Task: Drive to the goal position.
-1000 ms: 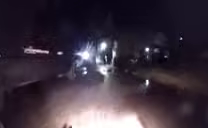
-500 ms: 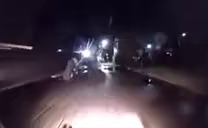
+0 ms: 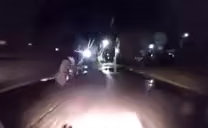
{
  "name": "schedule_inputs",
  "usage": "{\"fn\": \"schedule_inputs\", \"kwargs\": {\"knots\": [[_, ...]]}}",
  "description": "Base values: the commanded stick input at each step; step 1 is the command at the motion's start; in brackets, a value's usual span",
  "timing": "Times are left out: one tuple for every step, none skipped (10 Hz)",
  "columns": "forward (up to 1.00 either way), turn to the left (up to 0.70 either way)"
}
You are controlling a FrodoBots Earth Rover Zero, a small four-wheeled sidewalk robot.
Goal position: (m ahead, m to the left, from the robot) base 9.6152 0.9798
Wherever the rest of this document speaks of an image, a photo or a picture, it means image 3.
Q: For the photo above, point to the pole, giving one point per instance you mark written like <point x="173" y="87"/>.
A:
<point x="115" y="55"/>

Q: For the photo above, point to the vehicle with bright headlight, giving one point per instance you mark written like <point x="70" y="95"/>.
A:
<point x="85" y="58"/>

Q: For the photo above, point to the brown dirt road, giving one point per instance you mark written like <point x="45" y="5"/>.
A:
<point x="105" y="96"/>

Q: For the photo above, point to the person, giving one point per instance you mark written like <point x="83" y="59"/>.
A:
<point x="63" y="70"/>

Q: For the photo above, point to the pale kerb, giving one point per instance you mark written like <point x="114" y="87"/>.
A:
<point x="168" y="80"/>

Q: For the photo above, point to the robot's own part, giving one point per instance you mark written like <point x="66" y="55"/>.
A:
<point x="67" y="126"/>

